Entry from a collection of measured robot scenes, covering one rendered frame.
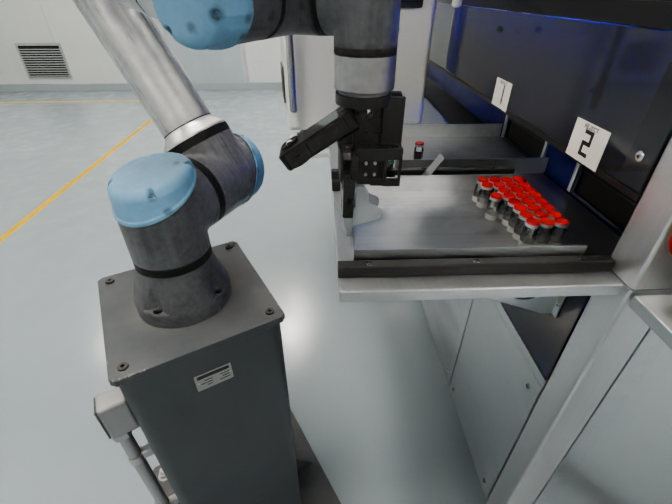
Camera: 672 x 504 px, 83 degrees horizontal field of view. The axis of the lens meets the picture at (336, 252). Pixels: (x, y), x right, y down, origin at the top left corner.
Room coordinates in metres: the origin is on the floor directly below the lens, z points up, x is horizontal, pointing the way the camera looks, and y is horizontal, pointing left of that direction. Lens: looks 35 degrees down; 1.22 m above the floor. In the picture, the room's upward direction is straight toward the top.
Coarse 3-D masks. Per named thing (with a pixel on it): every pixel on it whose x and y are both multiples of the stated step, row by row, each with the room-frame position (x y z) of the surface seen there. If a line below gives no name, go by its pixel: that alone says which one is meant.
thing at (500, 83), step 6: (498, 78) 0.97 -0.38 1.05; (498, 84) 0.96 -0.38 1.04; (504, 84) 0.93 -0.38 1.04; (510, 84) 0.90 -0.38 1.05; (498, 90) 0.95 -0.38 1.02; (504, 90) 0.92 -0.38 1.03; (510, 90) 0.89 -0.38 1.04; (498, 96) 0.94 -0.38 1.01; (504, 96) 0.91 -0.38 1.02; (492, 102) 0.97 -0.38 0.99; (498, 102) 0.94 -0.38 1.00; (504, 102) 0.91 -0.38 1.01; (504, 108) 0.90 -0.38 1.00
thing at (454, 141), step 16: (416, 128) 1.05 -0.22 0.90; (432, 128) 1.05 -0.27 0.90; (448, 128) 1.06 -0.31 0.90; (464, 128) 1.06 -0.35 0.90; (480, 128) 1.06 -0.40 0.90; (496, 128) 1.06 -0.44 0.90; (432, 144) 0.99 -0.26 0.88; (448, 144) 0.99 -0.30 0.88; (464, 144) 0.99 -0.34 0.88; (480, 144) 0.99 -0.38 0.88; (496, 144) 0.99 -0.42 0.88; (416, 160) 0.79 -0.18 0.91; (432, 160) 0.80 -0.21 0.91; (448, 160) 0.80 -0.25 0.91; (464, 160) 0.80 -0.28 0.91; (480, 160) 0.80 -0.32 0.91; (496, 160) 0.80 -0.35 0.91; (512, 160) 0.80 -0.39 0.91; (528, 160) 0.80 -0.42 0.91; (544, 160) 0.81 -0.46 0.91
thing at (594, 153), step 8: (584, 120) 0.62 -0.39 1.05; (576, 128) 0.63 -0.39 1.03; (584, 128) 0.61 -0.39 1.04; (592, 128) 0.59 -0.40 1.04; (600, 128) 0.57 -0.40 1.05; (576, 136) 0.62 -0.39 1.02; (584, 136) 0.60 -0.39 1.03; (600, 136) 0.57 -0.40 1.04; (608, 136) 0.55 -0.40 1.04; (568, 144) 0.63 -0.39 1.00; (576, 144) 0.61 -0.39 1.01; (592, 144) 0.58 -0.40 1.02; (600, 144) 0.56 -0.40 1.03; (568, 152) 0.63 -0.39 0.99; (576, 152) 0.61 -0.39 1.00; (584, 152) 0.59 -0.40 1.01; (592, 152) 0.57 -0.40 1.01; (600, 152) 0.55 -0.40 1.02; (584, 160) 0.58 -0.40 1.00; (592, 160) 0.56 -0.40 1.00; (592, 168) 0.56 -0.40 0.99
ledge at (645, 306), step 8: (640, 296) 0.39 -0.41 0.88; (648, 296) 0.39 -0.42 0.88; (656, 296) 0.39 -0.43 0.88; (664, 296) 0.39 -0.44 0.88; (632, 304) 0.39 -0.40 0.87; (640, 304) 0.38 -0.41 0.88; (648, 304) 0.37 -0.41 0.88; (656, 304) 0.37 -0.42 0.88; (664, 304) 0.37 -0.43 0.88; (640, 312) 0.37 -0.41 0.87; (648, 312) 0.36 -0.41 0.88; (656, 312) 0.36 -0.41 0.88; (664, 312) 0.36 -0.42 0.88; (648, 320) 0.36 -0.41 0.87; (656, 320) 0.35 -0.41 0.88; (664, 320) 0.34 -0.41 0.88; (656, 328) 0.34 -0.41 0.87; (664, 328) 0.33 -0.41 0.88; (664, 336) 0.33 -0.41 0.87
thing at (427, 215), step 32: (384, 192) 0.70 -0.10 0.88; (416, 192) 0.70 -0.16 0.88; (448, 192) 0.70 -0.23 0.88; (384, 224) 0.58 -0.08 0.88; (416, 224) 0.58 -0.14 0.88; (448, 224) 0.58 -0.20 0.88; (480, 224) 0.58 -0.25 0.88; (352, 256) 0.47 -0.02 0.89; (384, 256) 0.45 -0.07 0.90; (416, 256) 0.45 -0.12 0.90; (448, 256) 0.45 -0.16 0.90; (480, 256) 0.45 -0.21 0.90; (512, 256) 0.46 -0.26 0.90
